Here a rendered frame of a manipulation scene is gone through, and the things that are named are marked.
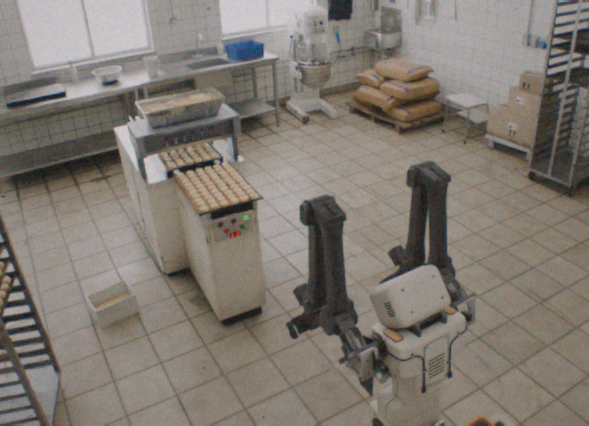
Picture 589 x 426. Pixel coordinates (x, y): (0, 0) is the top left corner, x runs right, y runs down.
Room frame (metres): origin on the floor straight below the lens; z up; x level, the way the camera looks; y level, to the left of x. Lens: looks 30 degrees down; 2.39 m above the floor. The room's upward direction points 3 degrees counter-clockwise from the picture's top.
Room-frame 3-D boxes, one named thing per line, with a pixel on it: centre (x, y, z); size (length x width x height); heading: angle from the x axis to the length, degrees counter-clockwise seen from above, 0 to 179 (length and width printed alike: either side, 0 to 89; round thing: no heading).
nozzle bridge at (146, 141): (3.49, 0.75, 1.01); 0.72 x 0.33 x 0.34; 115
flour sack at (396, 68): (6.52, -1.41, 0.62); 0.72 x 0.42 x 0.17; 35
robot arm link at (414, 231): (1.63, -0.44, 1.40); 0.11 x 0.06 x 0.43; 119
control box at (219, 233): (2.70, 0.38, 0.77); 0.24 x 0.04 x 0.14; 115
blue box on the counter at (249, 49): (6.55, 0.52, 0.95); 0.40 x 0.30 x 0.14; 121
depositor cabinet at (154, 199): (3.92, 0.95, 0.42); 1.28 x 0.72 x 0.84; 25
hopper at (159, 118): (3.49, 0.75, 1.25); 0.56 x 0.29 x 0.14; 115
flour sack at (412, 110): (6.30, -1.53, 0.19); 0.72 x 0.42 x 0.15; 123
